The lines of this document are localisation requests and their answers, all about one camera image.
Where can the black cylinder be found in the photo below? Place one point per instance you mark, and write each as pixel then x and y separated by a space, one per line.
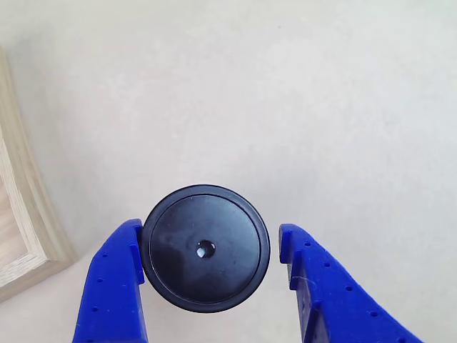
pixel 205 250

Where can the shallow wooden box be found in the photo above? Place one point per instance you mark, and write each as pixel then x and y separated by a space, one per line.
pixel 21 221

